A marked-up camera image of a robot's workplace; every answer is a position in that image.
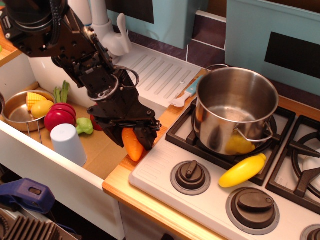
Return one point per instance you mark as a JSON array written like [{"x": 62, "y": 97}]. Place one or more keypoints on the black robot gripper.
[{"x": 118, "y": 106}]

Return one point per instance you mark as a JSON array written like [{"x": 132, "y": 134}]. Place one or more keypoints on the small orange toy carrot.
[{"x": 132, "y": 145}]

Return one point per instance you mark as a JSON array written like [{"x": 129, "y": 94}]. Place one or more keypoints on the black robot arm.
[{"x": 50, "y": 28}]

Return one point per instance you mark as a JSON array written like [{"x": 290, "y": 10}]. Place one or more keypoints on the large steel cooking pot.
[{"x": 234, "y": 107}]

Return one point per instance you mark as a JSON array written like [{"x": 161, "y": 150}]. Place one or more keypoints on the red toy pepper half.
[{"x": 94, "y": 124}]

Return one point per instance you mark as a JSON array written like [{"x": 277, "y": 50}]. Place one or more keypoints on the brown cardboard sheet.
[{"x": 103, "y": 155}]

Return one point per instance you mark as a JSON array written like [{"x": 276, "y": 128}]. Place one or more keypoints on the green toy broccoli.
[{"x": 84, "y": 125}]

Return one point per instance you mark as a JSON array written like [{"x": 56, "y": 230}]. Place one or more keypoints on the left black burner grate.
[{"x": 182, "y": 134}]

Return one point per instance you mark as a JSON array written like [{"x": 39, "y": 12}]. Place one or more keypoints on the black burner grate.
[
  {"x": 182, "y": 134},
  {"x": 296, "y": 176}
]

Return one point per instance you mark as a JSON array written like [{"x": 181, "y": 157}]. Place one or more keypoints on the white blue toy can opener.
[{"x": 188, "y": 93}]

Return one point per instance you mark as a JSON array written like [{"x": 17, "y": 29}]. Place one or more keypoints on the light blue plastic cup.
[{"x": 67, "y": 143}]

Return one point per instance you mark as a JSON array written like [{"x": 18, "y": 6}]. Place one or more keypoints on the red toy radish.
[{"x": 61, "y": 112}]

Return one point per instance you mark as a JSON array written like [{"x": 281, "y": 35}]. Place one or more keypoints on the left black stove knob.
[{"x": 190, "y": 178}]

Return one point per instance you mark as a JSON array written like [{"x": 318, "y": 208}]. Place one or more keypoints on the black stove knob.
[
  {"x": 190, "y": 178},
  {"x": 311, "y": 232},
  {"x": 252, "y": 211}
]

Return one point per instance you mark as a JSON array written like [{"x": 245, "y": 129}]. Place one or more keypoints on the white toy sink basin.
[{"x": 72, "y": 185}]

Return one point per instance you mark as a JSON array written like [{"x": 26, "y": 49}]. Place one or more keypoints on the grey toy faucet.
[{"x": 117, "y": 44}]

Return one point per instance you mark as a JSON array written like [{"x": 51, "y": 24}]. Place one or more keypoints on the yellow toy lemon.
[{"x": 41, "y": 108}]

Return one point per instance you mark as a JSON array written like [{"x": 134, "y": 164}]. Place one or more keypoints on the yellow toy corn piece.
[{"x": 32, "y": 98}]

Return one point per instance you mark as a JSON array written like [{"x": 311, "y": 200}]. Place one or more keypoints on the steel bowl on stand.
[{"x": 16, "y": 114}]

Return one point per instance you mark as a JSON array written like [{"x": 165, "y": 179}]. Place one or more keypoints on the blue clamp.
[{"x": 27, "y": 194}]

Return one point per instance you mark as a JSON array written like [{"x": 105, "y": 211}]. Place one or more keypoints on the yellow toy banana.
[{"x": 243, "y": 171}]

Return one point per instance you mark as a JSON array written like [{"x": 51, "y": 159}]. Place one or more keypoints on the white soap bottle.
[{"x": 82, "y": 10}]

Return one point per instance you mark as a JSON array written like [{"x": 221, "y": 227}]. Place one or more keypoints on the grey toy stove top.
[{"x": 152, "y": 175}]

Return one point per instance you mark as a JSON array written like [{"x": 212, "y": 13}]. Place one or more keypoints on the middle black stove knob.
[{"x": 252, "y": 211}]

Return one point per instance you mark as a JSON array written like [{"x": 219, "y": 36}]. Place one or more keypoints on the right black burner grate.
[{"x": 296, "y": 176}]

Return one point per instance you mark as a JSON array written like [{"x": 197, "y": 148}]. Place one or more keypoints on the right black stove knob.
[{"x": 311, "y": 232}]

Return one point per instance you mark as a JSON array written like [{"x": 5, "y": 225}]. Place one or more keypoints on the black metal camera mount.
[{"x": 19, "y": 226}]

